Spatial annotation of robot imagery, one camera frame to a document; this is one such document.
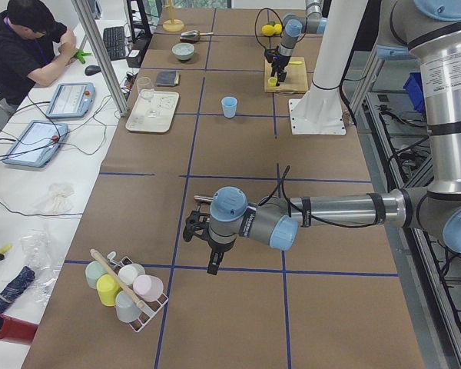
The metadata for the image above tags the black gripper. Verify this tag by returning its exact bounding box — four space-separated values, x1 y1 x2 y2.
264 47 291 86
183 210 234 274

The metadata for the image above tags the lemon slice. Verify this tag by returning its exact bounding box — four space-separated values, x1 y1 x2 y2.
267 77 277 86

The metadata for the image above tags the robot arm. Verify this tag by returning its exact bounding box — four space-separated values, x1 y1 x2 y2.
183 1 461 274
264 0 327 86

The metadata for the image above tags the yellow lemon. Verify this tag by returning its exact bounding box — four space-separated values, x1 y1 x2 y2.
261 24 275 37
274 24 283 35

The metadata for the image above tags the light blue plastic cup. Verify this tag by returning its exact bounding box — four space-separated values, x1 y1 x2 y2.
221 96 238 118

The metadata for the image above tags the pink cup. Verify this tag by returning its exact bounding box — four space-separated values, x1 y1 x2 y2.
132 274 164 302

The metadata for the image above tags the white cup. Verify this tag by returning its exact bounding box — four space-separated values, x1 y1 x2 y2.
118 263 145 287

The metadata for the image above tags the grey cup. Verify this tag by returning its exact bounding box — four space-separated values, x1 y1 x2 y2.
115 291 141 323

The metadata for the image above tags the yellow cup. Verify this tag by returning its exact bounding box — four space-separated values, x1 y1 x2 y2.
96 274 121 307

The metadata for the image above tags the wooden cup tree stand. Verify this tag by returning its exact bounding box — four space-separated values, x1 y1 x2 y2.
162 0 185 32

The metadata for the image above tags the mint green cup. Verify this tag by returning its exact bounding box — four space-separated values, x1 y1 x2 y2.
85 261 106 290

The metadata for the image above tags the bamboo cutting board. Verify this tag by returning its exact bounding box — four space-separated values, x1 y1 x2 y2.
264 57 310 94

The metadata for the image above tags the steel muddler black tip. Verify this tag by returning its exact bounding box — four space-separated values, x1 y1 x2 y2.
193 194 213 204

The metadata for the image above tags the steel ice scoop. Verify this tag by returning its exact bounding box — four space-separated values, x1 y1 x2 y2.
180 30 214 43

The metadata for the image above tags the green bowl of ice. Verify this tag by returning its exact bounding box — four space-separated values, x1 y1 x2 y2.
171 42 195 62

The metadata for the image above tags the grey folded cloth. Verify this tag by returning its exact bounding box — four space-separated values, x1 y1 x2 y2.
156 70 180 87

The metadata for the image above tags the cream bear serving tray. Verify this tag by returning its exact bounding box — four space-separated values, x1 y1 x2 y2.
125 89 179 134

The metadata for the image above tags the clear wine glass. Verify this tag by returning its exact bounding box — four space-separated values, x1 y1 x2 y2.
136 77 158 118

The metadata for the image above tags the white crumpled cloth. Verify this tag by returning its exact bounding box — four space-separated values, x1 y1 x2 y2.
35 182 75 215

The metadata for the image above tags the black keyboard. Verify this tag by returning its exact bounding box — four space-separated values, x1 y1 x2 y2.
102 26 126 61

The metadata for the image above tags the clear plastic bag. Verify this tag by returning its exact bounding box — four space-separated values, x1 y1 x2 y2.
20 229 62 307

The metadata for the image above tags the black computer mouse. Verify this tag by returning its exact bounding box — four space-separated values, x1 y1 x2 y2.
84 65 101 76

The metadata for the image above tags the blue teach pendant far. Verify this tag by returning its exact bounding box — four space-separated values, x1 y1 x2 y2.
45 82 95 119

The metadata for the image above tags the blue teach pendant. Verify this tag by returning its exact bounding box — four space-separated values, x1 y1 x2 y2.
2 120 68 168
45 82 95 119

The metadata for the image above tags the blue teach pendant near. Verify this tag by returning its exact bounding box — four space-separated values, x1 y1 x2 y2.
2 120 68 168

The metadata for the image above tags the blue plaid folded umbrella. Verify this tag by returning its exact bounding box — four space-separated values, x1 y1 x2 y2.
0 266 35 314

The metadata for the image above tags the red cylinder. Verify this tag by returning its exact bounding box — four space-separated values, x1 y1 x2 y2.
0 314 38 345

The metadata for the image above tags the seated person in black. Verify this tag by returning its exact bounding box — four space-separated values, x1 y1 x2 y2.
0 0 77 107

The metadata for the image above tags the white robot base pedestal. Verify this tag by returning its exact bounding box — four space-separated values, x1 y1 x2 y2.
289 1 374 135

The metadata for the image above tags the white wire cup rack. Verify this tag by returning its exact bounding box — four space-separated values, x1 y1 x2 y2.
107 251 167 332

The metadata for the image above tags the wooden rack handle rod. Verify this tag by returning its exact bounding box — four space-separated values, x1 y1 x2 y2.
90 248 144 310

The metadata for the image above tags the aluminium frame post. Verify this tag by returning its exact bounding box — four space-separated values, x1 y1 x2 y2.
71 0 128 117

